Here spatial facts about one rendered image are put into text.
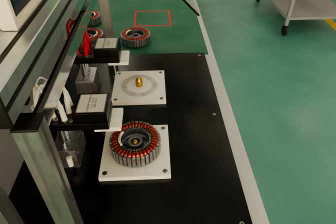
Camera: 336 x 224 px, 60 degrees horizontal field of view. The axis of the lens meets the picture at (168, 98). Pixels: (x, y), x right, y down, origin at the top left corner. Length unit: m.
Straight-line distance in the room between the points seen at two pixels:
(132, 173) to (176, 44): 0.62
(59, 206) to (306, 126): 1.73
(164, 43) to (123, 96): 0.38
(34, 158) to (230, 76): 2.01
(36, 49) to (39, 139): 0.12
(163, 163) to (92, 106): 0.20
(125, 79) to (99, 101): 0.30
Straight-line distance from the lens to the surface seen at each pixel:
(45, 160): 0.40
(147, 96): 0.81
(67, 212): 0.49
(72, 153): 0.64
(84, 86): 0.83
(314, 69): 2.60
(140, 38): 1.09
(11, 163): 0.69
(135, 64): 0.97
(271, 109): 2.07
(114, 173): 0.64
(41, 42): 0.43
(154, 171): 0.63
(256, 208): 0.65
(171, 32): 1.20
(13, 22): 0.43
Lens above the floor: 1.29
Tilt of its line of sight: 39 degrees down
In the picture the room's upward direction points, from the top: straight up
